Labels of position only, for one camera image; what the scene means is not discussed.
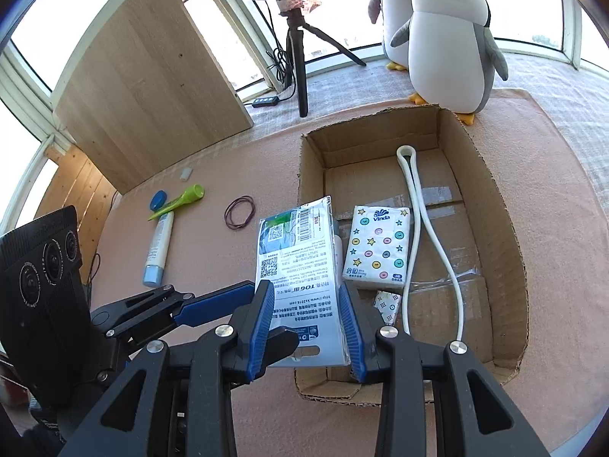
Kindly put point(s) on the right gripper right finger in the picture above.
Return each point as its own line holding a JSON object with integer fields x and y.
{"x": 474, "y": 416}

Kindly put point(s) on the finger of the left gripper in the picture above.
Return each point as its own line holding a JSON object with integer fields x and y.
{"x": 213, "y": 306}
{"x": 142, "y": 317}

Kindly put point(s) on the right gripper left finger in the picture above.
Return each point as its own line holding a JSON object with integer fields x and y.
{"x": 231, "y": 355}

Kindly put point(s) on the white blue lotion tube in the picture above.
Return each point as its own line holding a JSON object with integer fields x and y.
{"x": 156, "y": 259}

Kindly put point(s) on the white barcode packet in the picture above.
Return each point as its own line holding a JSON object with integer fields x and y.
{"x": 296, "y": 253}

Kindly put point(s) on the green tube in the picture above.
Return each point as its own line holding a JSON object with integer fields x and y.
{"x": 191, "y": 194}

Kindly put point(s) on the star patterned tissue pack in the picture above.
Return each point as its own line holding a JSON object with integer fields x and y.
{"x": 378, "y": 246}

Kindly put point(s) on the purple hair band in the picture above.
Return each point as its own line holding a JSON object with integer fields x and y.
{"x": 240, "y": 212}

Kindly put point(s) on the brown cardboard box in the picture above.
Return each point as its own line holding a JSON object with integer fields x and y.
{"x": 469, "y": 275}

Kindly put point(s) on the blue round lid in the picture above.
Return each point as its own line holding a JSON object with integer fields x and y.
{"x": 158, "y": 200}

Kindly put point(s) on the small white eraser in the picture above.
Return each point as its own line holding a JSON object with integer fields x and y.
{"x": 185, "y": 174}

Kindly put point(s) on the wooden board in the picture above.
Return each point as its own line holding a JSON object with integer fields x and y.
{"x": 142, "y": 91}

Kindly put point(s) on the white massage stick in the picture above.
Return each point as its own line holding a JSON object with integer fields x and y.
{"x": 407, "y": 158}

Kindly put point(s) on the front penguin plush toy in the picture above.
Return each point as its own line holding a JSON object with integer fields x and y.
{"x": 453, "y": 57}

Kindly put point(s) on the penguin plush toy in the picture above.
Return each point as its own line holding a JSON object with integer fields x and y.
{"x": 453, "y": 57}
{"x": 395, "y": 14}

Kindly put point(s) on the rear penguin plush toy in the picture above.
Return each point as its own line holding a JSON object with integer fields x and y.
{"x": 395, "y": 14}

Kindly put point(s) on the black cable remote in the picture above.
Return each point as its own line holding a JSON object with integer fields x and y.
{"x": 268, "y": 101}

